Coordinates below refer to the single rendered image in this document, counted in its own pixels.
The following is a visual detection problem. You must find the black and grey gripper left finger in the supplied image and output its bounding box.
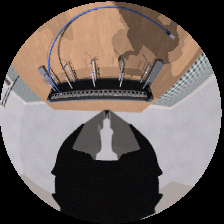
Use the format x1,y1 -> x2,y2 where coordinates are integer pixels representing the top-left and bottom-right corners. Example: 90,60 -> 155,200
51,109 -> 107,176

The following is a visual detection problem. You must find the black network patch panel rack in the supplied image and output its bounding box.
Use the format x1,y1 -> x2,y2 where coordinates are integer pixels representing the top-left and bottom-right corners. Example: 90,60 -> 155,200
38,59 -> 165,103

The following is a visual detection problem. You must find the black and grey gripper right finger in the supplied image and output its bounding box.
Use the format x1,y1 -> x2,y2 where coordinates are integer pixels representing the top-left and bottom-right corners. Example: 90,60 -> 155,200
107,109 -> 163,176

